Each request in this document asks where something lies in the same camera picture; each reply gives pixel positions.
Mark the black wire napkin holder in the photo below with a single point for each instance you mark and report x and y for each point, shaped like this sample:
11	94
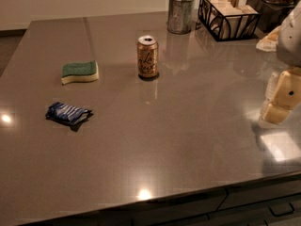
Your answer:
227	20

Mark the gold lacroix soda can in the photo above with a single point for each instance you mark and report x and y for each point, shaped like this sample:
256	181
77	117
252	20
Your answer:
147	56

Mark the dark drawer front with handle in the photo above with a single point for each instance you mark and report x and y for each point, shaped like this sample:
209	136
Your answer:
256	204

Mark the cream packet on counter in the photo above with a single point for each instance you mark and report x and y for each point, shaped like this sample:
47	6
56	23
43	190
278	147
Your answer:
269	42

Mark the green and yellow sponge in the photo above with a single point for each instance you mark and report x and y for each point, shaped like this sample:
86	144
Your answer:
79	72

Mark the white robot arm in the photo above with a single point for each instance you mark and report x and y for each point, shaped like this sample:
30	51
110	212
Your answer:
288	46

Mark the blue rxbar blueberry wrapper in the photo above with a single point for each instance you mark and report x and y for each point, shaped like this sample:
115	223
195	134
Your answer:
67	114

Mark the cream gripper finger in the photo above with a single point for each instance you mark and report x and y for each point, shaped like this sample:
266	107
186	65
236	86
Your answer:
270	90
286	98

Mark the metal cup with white items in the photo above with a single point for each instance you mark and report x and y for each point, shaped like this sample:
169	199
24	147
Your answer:
180	16

